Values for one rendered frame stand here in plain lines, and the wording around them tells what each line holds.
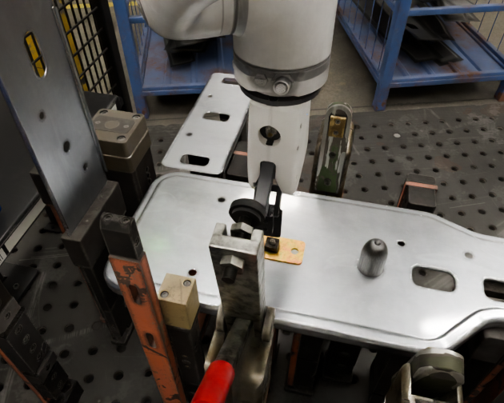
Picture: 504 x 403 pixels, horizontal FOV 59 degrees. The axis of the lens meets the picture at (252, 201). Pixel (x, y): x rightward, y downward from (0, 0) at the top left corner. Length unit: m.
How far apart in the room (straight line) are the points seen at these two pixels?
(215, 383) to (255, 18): 0.26
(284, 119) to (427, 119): 1.04
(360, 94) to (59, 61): 2.35
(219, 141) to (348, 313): 0.36
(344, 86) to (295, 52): 2.49
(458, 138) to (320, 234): 0.82
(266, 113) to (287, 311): 0.25
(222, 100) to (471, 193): 0.66
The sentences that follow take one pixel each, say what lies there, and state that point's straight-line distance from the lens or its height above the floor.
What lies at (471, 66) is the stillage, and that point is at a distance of 2.95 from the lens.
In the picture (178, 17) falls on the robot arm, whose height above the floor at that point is 1.34.
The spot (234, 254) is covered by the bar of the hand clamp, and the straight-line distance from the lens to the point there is 0.32.
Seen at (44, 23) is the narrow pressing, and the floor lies 1.25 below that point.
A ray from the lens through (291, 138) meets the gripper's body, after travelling 0.40.
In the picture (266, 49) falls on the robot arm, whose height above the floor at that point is 1.30.
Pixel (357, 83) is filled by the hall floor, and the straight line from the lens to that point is 2.90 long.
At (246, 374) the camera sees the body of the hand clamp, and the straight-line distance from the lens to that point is 0.45.
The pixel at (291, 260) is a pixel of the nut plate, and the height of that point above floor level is 1.00.
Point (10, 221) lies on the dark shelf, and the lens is 0.66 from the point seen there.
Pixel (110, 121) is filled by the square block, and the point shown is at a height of 1.06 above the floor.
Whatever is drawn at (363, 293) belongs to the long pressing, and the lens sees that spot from 0.56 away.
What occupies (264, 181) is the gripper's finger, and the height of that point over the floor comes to 1.18.
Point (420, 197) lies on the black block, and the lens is 0.71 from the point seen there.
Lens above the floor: 1.46
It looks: 46 degrees down
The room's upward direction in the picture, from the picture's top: straight up
